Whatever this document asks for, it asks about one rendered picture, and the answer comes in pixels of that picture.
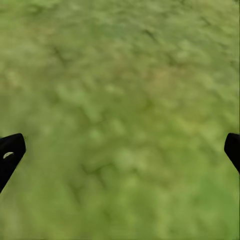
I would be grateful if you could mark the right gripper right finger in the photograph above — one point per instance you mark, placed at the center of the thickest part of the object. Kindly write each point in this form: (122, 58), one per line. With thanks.
(232, 149)

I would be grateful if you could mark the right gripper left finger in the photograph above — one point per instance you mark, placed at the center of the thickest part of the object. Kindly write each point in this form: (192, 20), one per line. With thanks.
(12, 149)

